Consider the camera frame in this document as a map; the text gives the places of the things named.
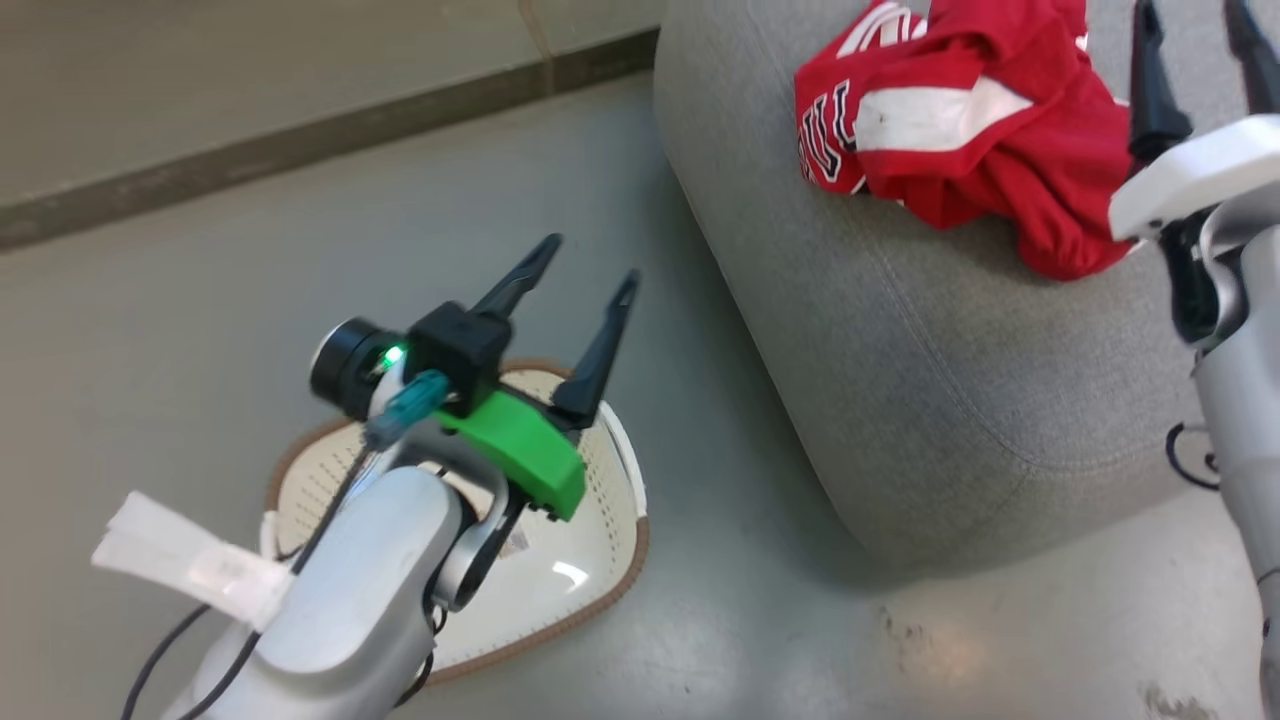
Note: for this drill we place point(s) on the white tape tag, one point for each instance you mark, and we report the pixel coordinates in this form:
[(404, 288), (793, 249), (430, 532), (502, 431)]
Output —
[(190, 560)]

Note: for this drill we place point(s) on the grey fabric sofa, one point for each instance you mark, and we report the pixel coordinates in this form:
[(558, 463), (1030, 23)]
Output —
[(950, 380)]

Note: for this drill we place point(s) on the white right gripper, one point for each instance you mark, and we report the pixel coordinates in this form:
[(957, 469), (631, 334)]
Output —
[(1190, 175)]

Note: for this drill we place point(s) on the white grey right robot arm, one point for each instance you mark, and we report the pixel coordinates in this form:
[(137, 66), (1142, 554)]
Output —
[(1245, 400)]

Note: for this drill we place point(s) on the white laundry basket brown rim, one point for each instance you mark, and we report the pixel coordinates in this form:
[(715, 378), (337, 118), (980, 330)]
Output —
[(560, 560)]

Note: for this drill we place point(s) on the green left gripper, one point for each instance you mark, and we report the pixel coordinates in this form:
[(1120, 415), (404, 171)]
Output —
[(525, 450)]

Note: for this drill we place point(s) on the red sports jersey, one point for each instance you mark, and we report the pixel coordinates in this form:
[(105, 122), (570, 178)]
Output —
[(1000, 180)]

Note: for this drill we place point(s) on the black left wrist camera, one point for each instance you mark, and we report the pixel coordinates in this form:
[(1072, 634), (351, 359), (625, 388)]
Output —
[(450, 350)]

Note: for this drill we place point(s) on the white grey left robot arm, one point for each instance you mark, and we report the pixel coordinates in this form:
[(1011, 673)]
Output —
[(370, 580)]

